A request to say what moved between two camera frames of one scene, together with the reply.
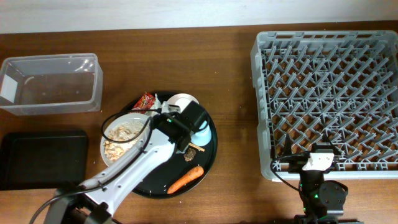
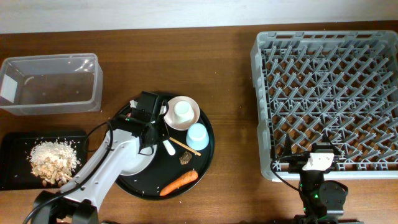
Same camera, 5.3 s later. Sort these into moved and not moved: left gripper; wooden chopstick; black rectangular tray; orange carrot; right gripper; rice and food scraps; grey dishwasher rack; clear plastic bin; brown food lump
Moved: left gripper; rice and food scraps; brown food lump; wooden chopstick; orange carrot
Not moved: clear plastic bin; black rectangular tray; right gripper; grey dishwasher rack
